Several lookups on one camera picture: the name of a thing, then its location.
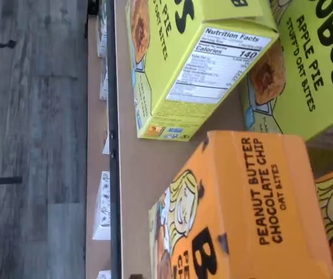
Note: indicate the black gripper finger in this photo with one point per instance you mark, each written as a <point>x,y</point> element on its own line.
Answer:
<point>140,276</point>

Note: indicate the orange peanut butter oat box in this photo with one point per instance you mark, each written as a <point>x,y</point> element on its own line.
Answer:
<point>256,189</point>

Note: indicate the white green carton box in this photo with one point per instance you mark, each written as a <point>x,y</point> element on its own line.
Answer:
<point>104,87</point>
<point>102,37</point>

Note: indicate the green apple pie oat box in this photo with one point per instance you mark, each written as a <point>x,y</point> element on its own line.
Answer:
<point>314,58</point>
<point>198,72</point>

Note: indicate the black floor tape strip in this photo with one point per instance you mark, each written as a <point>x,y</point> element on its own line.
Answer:
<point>0,180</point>

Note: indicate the black metal shelf rail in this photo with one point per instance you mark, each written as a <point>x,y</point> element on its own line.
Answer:
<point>112,87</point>

